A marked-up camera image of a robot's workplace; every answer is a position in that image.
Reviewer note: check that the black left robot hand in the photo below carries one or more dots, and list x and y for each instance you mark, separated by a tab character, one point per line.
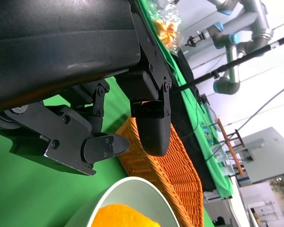
49	47

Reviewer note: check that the pale green bowl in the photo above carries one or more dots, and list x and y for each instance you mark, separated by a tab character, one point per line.
137	191

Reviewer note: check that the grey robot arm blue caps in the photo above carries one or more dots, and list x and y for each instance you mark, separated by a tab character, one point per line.
258	21

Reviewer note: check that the orange wicker basket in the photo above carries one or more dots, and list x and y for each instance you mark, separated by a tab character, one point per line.
175	170

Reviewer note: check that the clear bag orange snacks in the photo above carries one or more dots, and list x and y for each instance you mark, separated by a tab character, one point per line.
168	28

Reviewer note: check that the green tablecloth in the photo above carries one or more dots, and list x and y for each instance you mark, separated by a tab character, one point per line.
26	189

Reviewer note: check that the long black pole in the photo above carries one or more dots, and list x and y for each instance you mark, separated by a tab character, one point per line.
239	61

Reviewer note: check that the brown wooden rack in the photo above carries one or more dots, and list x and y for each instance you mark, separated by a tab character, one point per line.
229	146

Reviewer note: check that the green cloth with print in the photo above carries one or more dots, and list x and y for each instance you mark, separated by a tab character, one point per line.
221	179

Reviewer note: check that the white cabinet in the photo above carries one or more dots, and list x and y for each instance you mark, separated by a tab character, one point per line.
269	153

